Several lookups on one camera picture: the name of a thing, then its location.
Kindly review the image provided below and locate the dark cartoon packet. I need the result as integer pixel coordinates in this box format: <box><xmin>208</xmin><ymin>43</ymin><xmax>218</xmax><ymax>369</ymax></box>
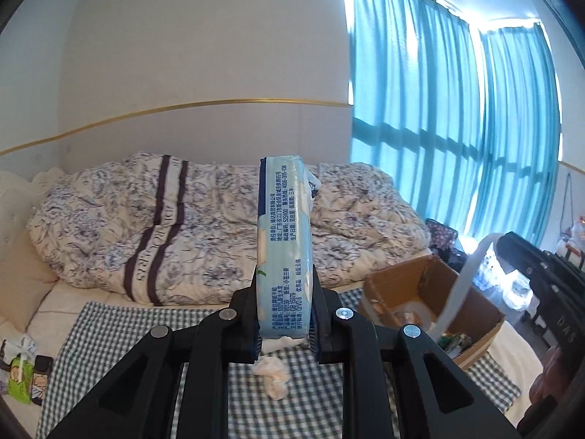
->
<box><xmin>30</xmin><ymin>356</ymin><xmax>54</xmax><ymax>405</ymax></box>

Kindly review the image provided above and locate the green cartoon packet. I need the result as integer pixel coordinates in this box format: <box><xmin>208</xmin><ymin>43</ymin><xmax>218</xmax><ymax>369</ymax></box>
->
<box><xmin>7</xmin><ymin>357</ymin><xmax>37</xmax><ymax>405</ymax></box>

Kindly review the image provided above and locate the person's right hand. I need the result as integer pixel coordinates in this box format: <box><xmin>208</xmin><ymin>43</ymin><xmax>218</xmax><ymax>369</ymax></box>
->
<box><xmin>530</xmin><ymin>345</ymin><xmax>572</xmax><ymax>405</ymax></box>

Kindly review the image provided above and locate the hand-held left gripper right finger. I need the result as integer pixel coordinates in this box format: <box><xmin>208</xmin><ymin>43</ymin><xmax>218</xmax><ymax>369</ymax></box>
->
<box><xmin>312</xmin><ymin>265</ymin><xmax>522</xmax><ymax>439</ymax></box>

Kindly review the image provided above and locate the dark patterned bag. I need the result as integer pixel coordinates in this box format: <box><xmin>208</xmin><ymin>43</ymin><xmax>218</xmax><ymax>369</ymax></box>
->
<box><xmin>425</xmin><ymin>218</ymin><xmax>460</xmax><ymax>261</ymax></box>

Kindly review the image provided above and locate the pack of water bottles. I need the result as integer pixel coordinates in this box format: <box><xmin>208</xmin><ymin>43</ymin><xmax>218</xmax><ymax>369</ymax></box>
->
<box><xmin>475</xmin><ymin>247</ymin><xmax>533</xmax><ymax>309</ymax></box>

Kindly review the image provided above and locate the crumpled white tissue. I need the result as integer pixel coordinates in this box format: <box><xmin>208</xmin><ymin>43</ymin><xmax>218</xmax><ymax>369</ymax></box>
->
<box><xmin>253</xmin><ymin>356</ymin><xmax>290</xmax><ymax>399</ymax></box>

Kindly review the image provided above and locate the white tape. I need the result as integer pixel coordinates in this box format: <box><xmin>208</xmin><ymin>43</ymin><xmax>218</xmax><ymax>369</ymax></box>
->
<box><xmin>430</xmin><ymin>232</ymin><xmax>503</xmax><ymax>337</ymax></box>

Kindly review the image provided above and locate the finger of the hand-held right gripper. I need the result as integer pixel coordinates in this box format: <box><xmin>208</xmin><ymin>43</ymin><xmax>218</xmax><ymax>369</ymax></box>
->
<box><xmin>497</xmin><ymin>232</ymin><xmax>549</xmax><ymax>284</ymax></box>

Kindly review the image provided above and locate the light blue tissue packet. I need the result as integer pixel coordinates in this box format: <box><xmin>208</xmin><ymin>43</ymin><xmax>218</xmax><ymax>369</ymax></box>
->
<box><xmin>256</xmin><ymin>155</ymin><xmax>321</xmax><ymax>341</ymax></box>

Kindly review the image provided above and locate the blue curtain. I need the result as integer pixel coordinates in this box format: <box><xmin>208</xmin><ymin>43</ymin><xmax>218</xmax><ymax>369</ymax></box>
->
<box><xmin>464</xmin><ymin>20</ymin><xmax>562</xmax><ymax>252</ymax></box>
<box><xmin>350</xmin><ymin>0</ymin><xmax>485</xmax><ymax>239</ymax></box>

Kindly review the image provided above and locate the white plastic bag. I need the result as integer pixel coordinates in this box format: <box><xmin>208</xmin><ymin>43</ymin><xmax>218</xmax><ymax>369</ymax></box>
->
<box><xmin>555</xmin><ymin>215</ymin><xmax>585</xmax><ymax>270</ymax></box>

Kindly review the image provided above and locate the cardboard box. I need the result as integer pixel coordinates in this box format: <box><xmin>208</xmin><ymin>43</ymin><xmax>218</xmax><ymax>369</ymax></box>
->
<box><xmin>361</xmin><ymin>255</ymin><xmax>506</xmax><ymax>370</ymax></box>

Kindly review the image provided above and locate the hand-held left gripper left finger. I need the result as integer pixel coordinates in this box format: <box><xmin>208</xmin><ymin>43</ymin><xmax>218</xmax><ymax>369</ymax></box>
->
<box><xmin>46</xmin><ymin>279</ymin><xmax>263</xmax><ymax>439</ymax></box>

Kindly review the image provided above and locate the white plastic wrapper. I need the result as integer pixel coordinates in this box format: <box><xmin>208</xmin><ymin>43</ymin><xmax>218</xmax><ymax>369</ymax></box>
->
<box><xmin>0</xmin><ymin>336</ymin><xmax>37</xmax><ymax>367</ymax></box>

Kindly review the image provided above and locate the floral duvet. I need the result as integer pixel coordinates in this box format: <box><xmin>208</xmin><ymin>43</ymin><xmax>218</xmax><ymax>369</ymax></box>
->
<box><xmin>27</xmin><ymin>153</ymin><xmax>433</xmax><ymax>307</ymax></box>

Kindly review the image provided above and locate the cream pillow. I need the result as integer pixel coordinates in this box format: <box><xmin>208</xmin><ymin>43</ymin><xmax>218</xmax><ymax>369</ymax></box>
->
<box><xmin>0</xmin><ymin>226</ymin><xmax>58</xmax><ymax>332</ymax></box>

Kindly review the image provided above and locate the checked cloth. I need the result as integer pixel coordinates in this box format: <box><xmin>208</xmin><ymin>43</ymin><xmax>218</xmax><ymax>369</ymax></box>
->
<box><xmin>35</xmin><ymin>286</ymin><xmax>522</xmax><ymax>439</ymax></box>

